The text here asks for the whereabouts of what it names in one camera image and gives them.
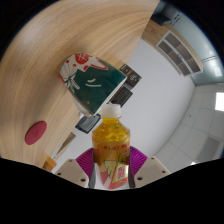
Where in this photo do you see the orange cardboard box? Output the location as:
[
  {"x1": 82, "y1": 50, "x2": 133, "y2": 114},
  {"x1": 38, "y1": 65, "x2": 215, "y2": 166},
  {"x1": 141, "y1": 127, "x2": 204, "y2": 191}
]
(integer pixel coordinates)
[{"x1": 43, "y1": 156, "x2": 58, "y2": 173}]

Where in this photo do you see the yellow drink bottle white cap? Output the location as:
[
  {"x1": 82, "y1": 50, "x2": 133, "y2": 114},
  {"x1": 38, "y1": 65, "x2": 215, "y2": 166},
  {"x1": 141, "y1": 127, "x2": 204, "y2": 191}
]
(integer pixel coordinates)
[{"x1": 91, "y1": 103, "x2": 131, "y2": 190}]

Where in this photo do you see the wooden side desk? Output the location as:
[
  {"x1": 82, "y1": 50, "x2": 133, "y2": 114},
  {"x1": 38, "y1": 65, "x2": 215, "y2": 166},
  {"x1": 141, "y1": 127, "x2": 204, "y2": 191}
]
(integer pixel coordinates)
[{"x1": 51, "y1": 131, "x2": 77, "y2": 160}]

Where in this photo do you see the small dark brown carton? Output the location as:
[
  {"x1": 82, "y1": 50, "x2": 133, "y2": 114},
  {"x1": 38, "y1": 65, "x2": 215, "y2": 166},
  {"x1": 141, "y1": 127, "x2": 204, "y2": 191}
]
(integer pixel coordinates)
[{"x1": 119, "y1": 63, "x2": 143, "y2": 88}]

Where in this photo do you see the green mug with red print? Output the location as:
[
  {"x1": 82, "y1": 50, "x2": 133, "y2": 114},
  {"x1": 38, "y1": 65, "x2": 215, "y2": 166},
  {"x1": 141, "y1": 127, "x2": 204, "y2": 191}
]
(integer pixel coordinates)
[{"x1": 59, "y1": 52, "x2": 128, "y2": 117}]

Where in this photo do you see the rectangular ceiling light panel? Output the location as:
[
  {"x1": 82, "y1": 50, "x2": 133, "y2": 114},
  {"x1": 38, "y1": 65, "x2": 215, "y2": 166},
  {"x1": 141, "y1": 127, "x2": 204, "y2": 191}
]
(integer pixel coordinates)
[{"x1": 214, "y1": 101, "x2": 224, "y2": 112}]

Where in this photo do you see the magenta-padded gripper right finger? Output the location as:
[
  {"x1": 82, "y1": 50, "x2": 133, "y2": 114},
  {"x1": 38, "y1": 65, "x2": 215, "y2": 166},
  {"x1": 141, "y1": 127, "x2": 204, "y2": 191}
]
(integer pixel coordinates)
[{"x1": 128, "y1": 145, "x2": 172, "y2": 189}]

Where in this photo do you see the wooden shelf cabinet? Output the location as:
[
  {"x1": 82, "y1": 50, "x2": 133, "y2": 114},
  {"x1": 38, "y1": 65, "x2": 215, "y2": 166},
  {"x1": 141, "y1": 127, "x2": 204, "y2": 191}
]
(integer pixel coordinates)
[{"x1": 143, "y1": 18, "x2": 204, "y2": 77}]

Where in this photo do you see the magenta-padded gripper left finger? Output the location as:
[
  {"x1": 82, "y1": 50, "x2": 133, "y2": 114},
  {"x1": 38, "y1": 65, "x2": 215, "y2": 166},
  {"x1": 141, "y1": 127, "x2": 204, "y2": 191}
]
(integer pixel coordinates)
[{"x1": 54, "y1": 147, "x2": 98, "y2": 189}]

